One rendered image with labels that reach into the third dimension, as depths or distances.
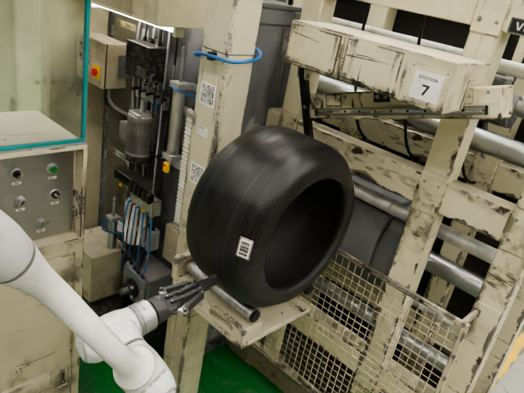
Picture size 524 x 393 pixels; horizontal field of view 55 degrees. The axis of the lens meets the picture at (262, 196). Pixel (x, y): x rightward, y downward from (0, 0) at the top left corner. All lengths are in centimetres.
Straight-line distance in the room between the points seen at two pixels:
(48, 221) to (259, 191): 86
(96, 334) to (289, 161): 69
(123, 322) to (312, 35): 107
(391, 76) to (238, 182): 55
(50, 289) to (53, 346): 115
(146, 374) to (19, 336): 94
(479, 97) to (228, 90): 77
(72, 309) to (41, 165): 82
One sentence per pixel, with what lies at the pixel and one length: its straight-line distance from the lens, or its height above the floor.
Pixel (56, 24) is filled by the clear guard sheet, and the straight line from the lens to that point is 173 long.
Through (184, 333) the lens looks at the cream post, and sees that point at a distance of 215.
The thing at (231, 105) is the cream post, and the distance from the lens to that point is 173.
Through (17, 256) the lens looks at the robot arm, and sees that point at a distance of 98.
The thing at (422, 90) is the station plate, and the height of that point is 169.
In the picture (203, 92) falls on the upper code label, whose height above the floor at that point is 151.
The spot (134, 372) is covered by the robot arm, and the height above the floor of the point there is 104.
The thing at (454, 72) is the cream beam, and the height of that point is 176.
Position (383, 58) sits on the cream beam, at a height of 174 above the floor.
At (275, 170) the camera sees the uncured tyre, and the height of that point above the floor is 141.
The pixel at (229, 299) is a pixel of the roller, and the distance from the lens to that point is 172.
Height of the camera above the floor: 192
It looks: 24 degrees down
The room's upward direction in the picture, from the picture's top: 11 degrees clockwise
